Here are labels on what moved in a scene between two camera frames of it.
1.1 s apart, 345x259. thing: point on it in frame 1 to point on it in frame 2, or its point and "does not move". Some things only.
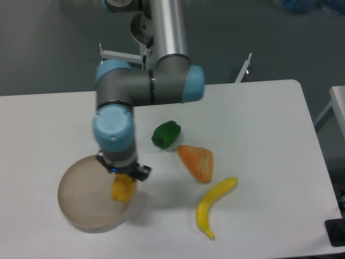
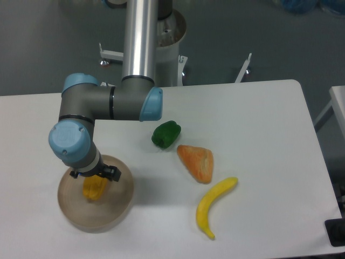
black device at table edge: (336, 229) does not move
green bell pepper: (165, 134) does not move
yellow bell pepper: (123, 188) to (94, 186)
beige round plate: (84, 197) does not move
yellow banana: (202, 211) does not move
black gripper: (136, 170) to (112, 173)
